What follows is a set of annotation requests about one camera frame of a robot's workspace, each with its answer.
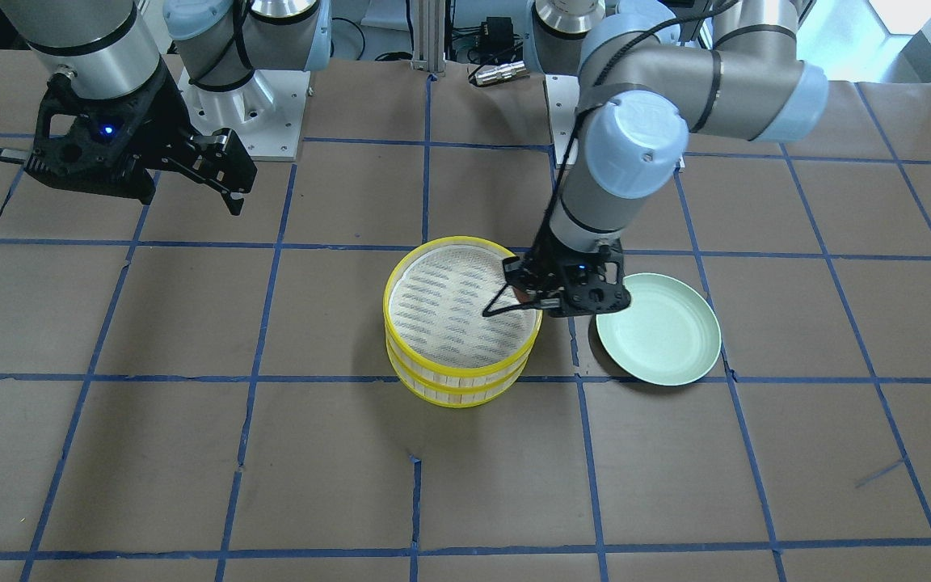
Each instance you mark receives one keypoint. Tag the aluminium frame post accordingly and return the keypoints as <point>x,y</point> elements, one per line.
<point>429,36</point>

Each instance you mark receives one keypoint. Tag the brown steamed bun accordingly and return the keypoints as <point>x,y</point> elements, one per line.
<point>524,296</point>

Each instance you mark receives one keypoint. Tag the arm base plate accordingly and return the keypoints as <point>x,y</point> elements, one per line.
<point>266,113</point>
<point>562,96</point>

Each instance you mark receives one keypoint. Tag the black power adapter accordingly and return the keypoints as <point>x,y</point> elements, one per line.
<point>496,33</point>

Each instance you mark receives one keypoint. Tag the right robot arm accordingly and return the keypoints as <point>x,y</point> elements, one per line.
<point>222,43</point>

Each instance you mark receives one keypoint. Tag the yellow bamboo steamer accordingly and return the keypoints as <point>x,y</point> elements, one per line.
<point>446,312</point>
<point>452,391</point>

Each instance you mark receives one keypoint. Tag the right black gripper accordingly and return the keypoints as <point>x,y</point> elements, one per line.
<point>160,115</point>

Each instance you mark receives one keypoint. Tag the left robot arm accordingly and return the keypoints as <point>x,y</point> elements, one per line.
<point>649,78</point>

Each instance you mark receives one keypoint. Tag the light green plate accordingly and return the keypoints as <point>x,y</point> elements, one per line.
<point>668,336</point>

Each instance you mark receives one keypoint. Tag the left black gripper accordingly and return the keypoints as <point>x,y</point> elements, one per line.
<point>544,268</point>

